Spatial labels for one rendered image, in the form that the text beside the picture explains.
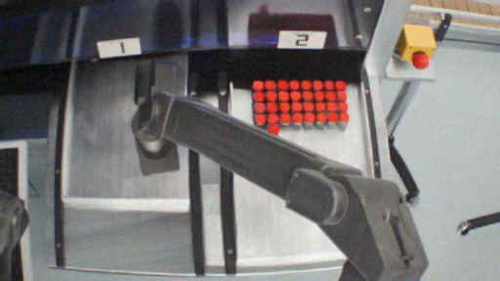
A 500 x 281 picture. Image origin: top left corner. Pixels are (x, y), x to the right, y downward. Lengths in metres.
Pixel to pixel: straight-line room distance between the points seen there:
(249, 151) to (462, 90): 1.84
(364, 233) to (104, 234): 0.73
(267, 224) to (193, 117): 0.42
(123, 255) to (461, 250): 1.39
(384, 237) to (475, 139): 1.87
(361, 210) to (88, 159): 0.78
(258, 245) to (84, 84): 0.49
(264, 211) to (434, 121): 1.28
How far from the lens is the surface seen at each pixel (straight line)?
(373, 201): 0.61
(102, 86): 1.34
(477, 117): 2.48
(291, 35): 1.20
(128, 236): 1.22
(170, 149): 1.07
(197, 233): 1.19
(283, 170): 0.69
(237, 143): 0.76
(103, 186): 1.25
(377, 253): 0.57
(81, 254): 1.23
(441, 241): 2.25
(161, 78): 0.98
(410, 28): 1.28
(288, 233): 1.21
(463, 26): 1.47
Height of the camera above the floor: 2.05
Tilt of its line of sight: 67 degrees down
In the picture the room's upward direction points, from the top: 7 degrees clockwise
